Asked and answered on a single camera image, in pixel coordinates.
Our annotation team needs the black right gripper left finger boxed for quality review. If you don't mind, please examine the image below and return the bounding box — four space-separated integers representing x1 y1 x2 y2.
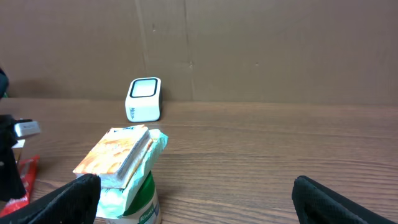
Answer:
1 174 101 224

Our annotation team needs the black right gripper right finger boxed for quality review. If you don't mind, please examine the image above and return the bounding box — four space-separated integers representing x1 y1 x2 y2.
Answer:
292 175 395 224

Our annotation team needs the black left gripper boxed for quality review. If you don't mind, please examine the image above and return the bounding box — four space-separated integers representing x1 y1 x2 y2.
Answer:
1 114 32 202

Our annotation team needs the red snack packet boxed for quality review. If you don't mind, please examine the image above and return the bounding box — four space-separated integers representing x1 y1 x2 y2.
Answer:
1 155 40 217

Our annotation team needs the teal orange soup packet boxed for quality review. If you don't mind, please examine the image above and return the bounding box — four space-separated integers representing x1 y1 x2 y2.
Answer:
73 124 169 219

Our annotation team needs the white barcode scanner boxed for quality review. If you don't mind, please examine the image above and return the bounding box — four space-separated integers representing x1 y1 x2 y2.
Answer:
125 77 162 123

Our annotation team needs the green white cup container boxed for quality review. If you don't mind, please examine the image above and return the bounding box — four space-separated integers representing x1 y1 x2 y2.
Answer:
105 172 162 224

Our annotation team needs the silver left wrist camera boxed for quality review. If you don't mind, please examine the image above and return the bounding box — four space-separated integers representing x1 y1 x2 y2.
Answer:
14 121 40 138

